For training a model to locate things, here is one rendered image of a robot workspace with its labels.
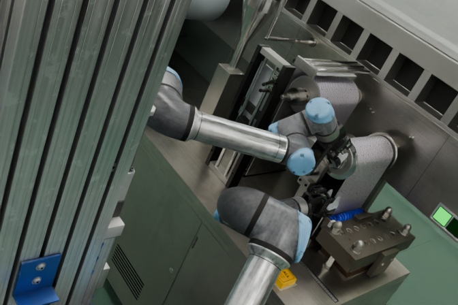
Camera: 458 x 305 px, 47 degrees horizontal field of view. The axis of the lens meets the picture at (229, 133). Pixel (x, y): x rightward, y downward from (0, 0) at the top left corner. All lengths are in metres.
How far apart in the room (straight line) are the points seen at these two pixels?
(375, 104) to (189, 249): 0.91
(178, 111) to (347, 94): 0.88
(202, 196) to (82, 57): 1.25
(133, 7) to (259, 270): 0.74
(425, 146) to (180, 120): 1.04
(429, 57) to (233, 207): 1.04
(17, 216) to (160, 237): 1.33
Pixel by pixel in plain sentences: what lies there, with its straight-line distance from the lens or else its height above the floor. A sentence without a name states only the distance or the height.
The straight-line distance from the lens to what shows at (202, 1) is 2.41.
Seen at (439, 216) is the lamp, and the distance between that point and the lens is 2.06.
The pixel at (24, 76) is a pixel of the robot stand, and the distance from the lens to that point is 0.76.
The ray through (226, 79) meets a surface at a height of 1.14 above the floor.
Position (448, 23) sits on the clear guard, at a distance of 1.92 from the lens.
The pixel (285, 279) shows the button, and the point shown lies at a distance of 1.77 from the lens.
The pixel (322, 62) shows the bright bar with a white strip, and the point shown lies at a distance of 2.02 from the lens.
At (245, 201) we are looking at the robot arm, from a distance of 1.30.
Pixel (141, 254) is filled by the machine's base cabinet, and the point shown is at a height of 0.42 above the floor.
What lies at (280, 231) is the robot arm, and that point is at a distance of 1.29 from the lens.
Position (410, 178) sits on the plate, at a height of 1.22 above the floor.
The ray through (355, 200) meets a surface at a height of 1.08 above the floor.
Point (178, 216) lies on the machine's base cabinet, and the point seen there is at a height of 0.73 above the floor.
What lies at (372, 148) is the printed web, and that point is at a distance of 1.92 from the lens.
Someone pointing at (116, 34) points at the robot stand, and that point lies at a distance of 0.78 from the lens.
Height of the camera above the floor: 2.02
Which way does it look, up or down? 28 degrees down
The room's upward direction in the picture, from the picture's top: 25 degrees clockwise
